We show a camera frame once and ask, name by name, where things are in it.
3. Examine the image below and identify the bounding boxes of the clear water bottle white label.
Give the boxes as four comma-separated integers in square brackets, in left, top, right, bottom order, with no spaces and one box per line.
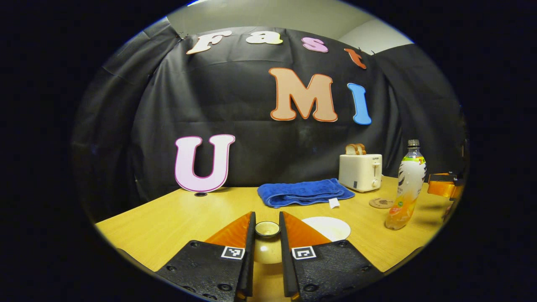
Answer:
[385,139,428,230]

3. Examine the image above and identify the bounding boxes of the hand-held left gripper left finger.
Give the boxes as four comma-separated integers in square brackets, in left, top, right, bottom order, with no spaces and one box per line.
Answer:
[155,211,257,302]

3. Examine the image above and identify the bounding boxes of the white toaster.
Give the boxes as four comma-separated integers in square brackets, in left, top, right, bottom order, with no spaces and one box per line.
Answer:
[338,154,383,193]

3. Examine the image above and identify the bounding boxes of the black backdrop cloth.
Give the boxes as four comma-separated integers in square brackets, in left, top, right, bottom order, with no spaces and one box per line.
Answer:
[71,19,468,223]

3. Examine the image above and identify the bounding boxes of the blue towel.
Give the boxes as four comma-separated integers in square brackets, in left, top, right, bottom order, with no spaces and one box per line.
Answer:
[257,178,355,209]

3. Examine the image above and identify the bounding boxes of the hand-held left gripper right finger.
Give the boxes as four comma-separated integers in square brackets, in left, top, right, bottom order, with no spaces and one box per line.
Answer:
[279,211,384,302]

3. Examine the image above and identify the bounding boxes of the yellow teacup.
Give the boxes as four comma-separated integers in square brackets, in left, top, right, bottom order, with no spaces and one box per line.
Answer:
[301,216,351,242]

